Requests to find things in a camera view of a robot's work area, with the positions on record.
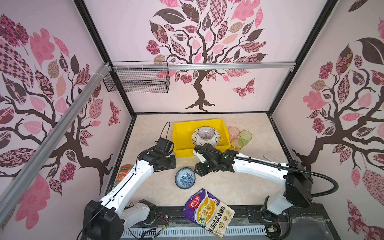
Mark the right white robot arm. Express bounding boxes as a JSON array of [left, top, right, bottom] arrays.
[[193, 144, 313, 219]]

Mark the purple seasoning packet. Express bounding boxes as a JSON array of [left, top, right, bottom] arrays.
[[182, 188, 235, 239]]

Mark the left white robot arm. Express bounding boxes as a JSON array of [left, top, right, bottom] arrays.
[[78, 137, 177, 240]]

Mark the yellow translucent cup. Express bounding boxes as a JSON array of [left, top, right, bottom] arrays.
[[231, 138, 244, 152]]

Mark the blue floral bowl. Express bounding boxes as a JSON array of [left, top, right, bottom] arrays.
[[175, 167, 196, 190]]

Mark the aluminium rail back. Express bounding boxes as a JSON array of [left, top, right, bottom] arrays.
[[113, 62, 296, 71]]

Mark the black wire basket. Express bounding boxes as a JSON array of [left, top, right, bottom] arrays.
[[103, 60, 171, 94]]

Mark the aluminium rail left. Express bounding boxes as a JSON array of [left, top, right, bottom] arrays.
[[1, 63, 111, 224]]

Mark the green food packet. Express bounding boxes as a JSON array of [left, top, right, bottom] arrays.
[[113, 164, 134, 188]]

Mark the yellow plastic bin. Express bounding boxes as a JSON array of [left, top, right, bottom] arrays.
[[173, 119, 231, 158]]

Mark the black corrugated cable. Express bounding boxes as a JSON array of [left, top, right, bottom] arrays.
[[194, 145, 339, 198]]

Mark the yellow dotted plate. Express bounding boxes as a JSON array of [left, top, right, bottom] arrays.
[[192, 128, 221, 147]]

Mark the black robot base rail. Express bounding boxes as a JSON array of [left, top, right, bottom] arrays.
[[125, 204, 340, 240]]

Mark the white vent grille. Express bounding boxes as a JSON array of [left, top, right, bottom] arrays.
[[121, 226, 267, 240]]

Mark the purple patterned bowl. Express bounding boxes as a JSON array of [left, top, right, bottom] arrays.
[[198, 126, 215, 140]]

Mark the aluminium rail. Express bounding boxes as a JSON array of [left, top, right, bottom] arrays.
[[113, 62, 296, 71], [1, 63, 111, 224]]

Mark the pink translucent cup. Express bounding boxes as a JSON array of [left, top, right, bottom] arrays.
[[228, 127, 240, 141]]

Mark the green translucent cup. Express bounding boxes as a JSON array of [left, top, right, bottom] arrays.
[[239, 130, 253, 146]]

